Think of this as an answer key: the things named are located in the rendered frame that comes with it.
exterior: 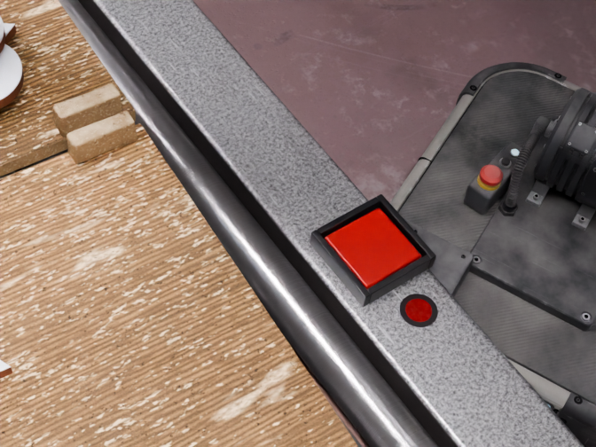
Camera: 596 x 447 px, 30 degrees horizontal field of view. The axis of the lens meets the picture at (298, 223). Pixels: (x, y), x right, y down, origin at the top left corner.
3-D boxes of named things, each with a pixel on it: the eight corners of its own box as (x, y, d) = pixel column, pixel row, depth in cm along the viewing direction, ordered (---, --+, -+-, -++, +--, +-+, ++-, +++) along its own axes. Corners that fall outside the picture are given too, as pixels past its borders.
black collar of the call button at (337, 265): (378, 204, 98) (381, 192, 96) (433, 266, 95) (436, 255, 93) (309, 243, 95) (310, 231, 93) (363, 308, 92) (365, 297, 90)
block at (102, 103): (114, 100, 99) (113, 80, 97) (124, 114, 98) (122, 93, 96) (53, 125, 97) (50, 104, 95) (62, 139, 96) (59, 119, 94)
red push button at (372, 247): (377, 215, 97) (379, 205, 96) (419, 263, 95) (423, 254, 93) (322, 245, 95) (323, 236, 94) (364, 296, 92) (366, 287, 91)
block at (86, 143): (129, 127, 98) (128, 106, 95) (138, 141, 97) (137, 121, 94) (66, 152, 95) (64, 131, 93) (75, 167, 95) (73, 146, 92)
